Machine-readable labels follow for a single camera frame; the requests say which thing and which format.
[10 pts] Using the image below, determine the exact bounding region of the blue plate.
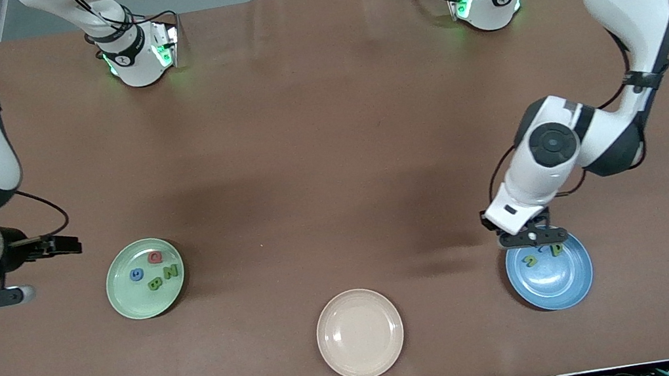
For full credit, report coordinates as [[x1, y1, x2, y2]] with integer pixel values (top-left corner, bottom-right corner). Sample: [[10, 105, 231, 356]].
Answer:
[[501, 224, 599, 318]]

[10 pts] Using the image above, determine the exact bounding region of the green plate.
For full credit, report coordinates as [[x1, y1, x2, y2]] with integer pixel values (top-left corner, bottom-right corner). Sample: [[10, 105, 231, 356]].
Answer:
[[100, 233, 192, 325]]

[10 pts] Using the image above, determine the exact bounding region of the cream plate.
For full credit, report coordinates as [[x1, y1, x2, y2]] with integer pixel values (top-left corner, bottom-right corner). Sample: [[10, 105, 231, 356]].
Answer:
[[311, 283, 411, 376]]

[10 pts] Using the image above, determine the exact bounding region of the brown table cover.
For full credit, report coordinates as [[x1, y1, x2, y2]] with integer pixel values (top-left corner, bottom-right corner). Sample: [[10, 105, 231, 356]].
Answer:
[[0, 0, 669, 376]]

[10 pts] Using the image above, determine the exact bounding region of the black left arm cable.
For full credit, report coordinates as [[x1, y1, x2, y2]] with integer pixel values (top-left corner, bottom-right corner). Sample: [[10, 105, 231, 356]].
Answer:
[[465, 25, 654, 215]]

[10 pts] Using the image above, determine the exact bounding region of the silver right arm base bracket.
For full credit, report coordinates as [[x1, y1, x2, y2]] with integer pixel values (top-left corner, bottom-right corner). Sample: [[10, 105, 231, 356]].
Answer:
[[150, 20, 185, 70]]

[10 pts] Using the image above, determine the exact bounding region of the black right base cable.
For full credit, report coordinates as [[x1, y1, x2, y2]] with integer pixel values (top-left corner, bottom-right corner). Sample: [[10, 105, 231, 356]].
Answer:
[[136, 9, 182, 51]]

